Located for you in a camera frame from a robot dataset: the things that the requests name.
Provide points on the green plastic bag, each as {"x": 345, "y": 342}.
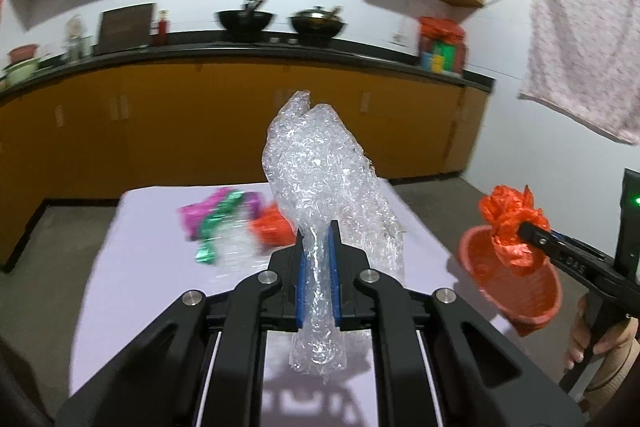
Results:
{"x": 212, "y": 227}

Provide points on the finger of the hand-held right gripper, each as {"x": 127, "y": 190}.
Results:
{"x": 575, "y": 243}
{"x": 575, "y": 263}

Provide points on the person's right hand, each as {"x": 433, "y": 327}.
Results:
{"x": 576, "y": 337}

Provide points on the clear glass jar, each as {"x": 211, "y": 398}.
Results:
{"x": 77, "y": 39}

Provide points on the dark cutting board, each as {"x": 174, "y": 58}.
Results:
{"x": 125, "y": 27}

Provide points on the red bottle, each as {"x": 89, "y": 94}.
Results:
{"x": 161, "y": 29}

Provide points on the white wall socket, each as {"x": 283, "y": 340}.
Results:
{"x": 398, "y": 39}

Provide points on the clear bubble wrap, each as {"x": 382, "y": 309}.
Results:
{"x": 320, "y": 167}

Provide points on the orange plastic basket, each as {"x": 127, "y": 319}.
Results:
{"x": 520, "y": 299}

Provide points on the black kitchen countertop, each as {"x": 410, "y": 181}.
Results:
{"x": 200, "y": 52}

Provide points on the red bowl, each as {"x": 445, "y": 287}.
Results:
{"x": 22, "y": 53}

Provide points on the red bag of colourful boxes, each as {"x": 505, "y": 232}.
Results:
{"x": 442, "y": 47}

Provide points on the orange plastic bag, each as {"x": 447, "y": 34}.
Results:
{"x": 271, "y": 227}
{"x": 505, "y": 212}

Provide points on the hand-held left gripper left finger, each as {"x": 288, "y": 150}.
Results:
{"x": 300, "y": 279}

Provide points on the pink plastic bag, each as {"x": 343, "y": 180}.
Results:
{"x": 194, "y": 214}

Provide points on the wooden base cabinets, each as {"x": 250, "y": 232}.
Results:
{"x": 175, "y": 127}

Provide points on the crumpled clear plastic film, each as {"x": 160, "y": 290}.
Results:
{"x": 237, "y": 249}

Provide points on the person's right forearm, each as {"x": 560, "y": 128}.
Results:
{"x": 620, "y": 387}

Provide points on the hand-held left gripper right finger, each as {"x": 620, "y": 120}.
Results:
{"x": 335, "y": 279}

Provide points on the pink patterned hanging towel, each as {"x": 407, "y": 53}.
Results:
{"x": 580, "y": 37}

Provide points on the black wok with lid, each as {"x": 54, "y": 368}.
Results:
{"x": 317, "y": 24}

